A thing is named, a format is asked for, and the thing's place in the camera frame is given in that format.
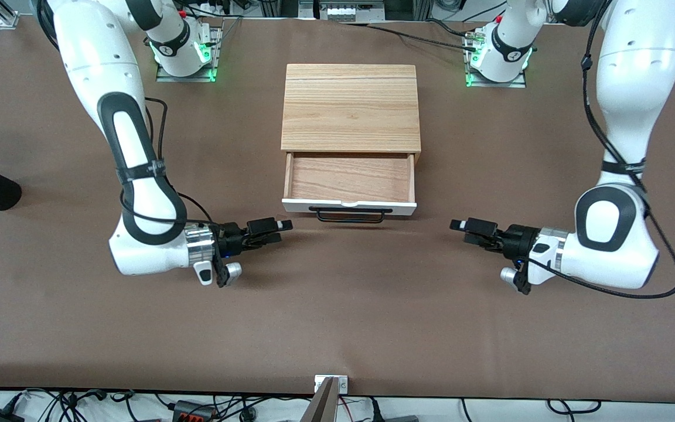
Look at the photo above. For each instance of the small metal table bracket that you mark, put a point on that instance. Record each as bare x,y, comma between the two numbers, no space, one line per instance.
342,384

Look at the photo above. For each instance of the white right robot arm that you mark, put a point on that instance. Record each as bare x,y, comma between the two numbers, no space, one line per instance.
91,58

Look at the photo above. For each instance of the light wooden drawer cabinet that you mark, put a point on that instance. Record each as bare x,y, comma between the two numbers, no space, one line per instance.
350,105

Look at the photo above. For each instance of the black box with red connectors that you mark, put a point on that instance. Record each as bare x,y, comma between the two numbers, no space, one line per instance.
194,412

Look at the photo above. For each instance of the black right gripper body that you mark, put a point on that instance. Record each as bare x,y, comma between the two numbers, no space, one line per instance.
232,238

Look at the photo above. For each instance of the black power adapter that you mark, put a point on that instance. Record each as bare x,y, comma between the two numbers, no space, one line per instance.
0,416

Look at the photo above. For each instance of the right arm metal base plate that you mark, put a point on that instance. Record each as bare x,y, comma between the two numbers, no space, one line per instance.
218,47

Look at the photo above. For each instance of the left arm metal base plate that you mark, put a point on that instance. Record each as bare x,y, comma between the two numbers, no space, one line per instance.
516,84

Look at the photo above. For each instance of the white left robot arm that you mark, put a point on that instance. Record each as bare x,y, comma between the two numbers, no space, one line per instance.
636,58

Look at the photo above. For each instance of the wooden drawer with white front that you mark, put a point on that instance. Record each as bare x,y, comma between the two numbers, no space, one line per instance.
349,179

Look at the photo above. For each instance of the brown angled bar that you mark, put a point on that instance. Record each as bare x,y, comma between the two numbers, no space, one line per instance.
321,407

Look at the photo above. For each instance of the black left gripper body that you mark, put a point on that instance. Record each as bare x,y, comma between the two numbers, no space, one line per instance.
515,237

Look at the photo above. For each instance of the aluminium corner bracket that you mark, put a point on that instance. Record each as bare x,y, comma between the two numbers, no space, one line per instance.
8,20

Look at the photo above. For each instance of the grey power strip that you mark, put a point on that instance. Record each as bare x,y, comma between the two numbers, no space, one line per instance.
352,12

